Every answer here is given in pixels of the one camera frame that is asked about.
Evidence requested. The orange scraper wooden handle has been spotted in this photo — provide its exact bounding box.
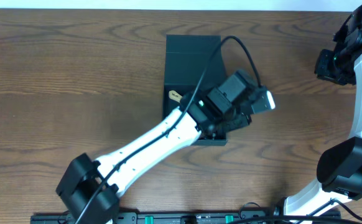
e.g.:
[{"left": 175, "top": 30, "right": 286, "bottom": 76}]
[{"left": 168, "top": 90, "right": 183, "bottom": 103}]

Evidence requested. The black gift box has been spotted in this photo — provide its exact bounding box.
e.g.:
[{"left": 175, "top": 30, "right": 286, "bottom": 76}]
[{"left": 162, "top": 34, "right": 228, "bottom": 146}]

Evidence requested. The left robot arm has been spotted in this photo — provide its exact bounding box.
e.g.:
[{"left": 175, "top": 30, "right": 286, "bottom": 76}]
[{"left": 55, "top": 70, "right": 274, "bottom": 223}]

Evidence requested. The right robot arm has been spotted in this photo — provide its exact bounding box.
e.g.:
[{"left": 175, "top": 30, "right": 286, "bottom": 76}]
[{"left": 274, "top": 5, "right": 362, "bottom": 223}]

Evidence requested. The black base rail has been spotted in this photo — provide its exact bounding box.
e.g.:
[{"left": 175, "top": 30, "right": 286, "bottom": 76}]
[{"left": 30, "top": 202, "right": 342, "bottom": 224}]

